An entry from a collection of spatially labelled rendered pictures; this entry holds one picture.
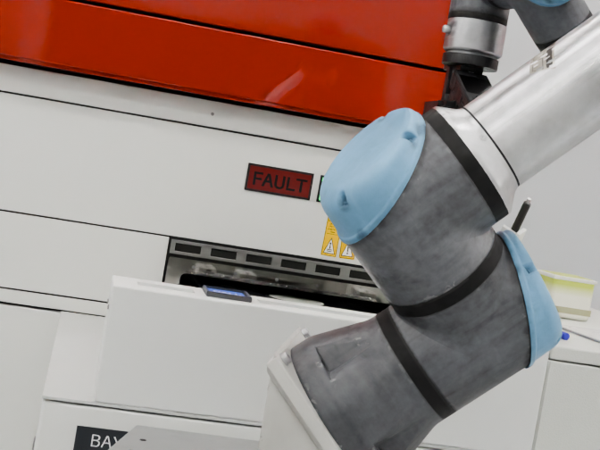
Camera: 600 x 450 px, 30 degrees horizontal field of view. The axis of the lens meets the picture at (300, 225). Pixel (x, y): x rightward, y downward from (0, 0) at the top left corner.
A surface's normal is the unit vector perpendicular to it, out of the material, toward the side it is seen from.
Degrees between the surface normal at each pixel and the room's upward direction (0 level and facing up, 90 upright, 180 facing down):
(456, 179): 92
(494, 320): 96
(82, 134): 90
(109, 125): 90
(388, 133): 56
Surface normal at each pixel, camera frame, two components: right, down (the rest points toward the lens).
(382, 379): 0.04, -0.29
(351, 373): -0.09, -0.51
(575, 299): 0.18, 0.08
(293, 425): -0.11, 0.04
